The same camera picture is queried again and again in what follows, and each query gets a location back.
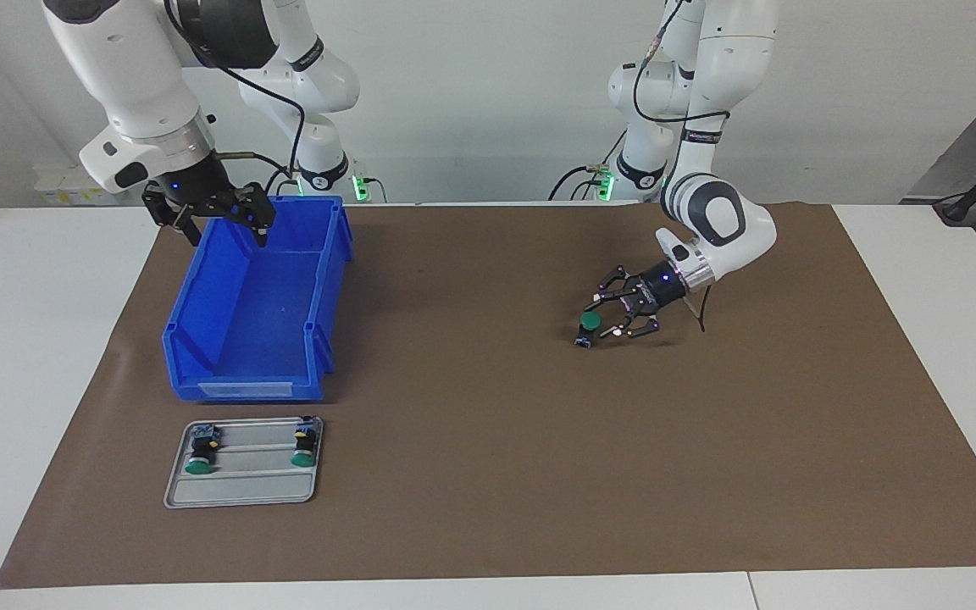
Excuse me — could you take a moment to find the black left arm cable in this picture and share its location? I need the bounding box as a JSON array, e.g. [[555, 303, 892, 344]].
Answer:
[[632, 0, 730, 333]]

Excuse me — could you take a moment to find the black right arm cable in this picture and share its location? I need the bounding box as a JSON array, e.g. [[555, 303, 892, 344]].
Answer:
[[166, 0, 307, 196]]

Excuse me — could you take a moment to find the brown paper mat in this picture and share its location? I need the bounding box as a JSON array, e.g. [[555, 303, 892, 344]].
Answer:
[[0, 202, 976, 590]]

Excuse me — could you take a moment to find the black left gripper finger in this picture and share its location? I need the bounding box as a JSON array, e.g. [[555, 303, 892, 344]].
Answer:
[[611, 303, 663, 340], [594, 264, 643, 306]]

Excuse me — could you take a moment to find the black base cable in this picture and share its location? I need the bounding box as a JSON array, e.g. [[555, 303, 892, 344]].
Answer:
[[547, 127, 629, 202]]

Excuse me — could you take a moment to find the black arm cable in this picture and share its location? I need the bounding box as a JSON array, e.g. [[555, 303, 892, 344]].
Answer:
[[166, 0, 307, 196], [632, 0, 730, 333]]

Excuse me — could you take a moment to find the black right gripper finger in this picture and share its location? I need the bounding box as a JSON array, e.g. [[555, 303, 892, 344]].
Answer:
[[230, 182, 277, 248], [142, 185, 201, 248]]

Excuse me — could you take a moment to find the blue plastic storage bin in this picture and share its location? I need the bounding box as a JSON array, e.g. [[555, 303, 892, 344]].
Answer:
[[162, 195, 355, 402]]

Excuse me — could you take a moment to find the white power strip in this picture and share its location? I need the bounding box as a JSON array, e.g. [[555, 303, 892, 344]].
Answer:
[[33, 164, 116, 207]]

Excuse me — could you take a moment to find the grey metal tray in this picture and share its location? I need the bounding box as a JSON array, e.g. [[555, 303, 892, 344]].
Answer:
[[164, 417, 324, 509]]

